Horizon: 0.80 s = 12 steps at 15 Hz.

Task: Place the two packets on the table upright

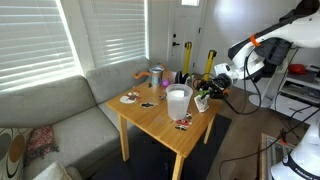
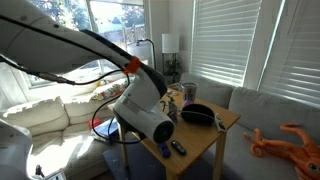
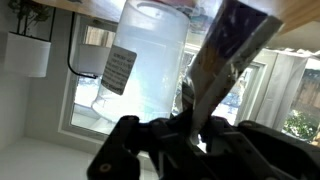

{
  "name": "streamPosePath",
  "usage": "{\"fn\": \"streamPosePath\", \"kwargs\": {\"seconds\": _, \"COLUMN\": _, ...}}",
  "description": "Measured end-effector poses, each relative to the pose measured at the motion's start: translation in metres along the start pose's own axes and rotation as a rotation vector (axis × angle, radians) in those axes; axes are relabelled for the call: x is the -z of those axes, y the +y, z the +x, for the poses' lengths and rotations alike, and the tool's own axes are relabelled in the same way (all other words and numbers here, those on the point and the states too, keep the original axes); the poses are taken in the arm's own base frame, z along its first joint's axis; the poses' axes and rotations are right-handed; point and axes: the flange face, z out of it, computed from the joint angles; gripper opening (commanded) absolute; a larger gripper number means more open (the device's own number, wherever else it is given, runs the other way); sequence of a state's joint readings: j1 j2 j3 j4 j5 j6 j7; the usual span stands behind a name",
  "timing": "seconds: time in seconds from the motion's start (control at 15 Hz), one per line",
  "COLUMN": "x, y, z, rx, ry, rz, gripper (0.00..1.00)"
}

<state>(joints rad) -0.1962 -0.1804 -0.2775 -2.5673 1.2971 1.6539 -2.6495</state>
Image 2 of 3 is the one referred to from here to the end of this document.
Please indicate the black oval case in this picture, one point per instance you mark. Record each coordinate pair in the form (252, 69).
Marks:
(197, 114)

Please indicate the white shade floor lamp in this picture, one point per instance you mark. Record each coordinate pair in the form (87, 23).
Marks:
(170, 43)

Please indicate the small black remote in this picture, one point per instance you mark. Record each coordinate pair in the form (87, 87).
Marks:
(178, 147)

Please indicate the green house plant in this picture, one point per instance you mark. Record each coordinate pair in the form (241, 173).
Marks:
(172, 68)

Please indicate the orange octopus plush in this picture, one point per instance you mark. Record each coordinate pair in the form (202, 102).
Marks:
(290, 150)

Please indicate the narrow white window blinds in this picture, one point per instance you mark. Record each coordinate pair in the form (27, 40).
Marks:
(296, 50)

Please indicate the light wooden table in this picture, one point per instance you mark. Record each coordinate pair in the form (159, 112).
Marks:
(196, 140)

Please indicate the metal tumbler cup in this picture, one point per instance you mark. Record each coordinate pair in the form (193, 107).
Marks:
(189, 91)

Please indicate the small white toy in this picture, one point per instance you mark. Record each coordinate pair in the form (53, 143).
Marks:
(220, 123)

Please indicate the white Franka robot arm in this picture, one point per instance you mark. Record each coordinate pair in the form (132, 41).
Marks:
(50, 46)

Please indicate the small red object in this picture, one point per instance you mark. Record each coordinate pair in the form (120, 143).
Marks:
(94, 123)

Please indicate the floral cushion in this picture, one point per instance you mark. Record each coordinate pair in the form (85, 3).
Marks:
(110, 90)

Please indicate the cream white sofa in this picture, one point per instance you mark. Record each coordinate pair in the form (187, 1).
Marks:
(50, 116)

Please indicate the large clear window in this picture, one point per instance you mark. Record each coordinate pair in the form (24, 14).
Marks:
(110, 20)

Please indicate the wide white window blinds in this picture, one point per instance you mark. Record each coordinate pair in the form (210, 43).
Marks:
(223, 36)

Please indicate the dark floor rug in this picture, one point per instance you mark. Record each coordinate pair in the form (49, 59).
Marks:
(115, 163)

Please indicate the black arc lamp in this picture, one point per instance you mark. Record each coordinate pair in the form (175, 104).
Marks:
(141, 51)

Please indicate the small blue object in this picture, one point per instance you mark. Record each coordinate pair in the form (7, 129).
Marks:
(164, 150)

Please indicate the grey fabric sofa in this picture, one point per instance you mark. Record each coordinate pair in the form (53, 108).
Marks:
(266, 113)

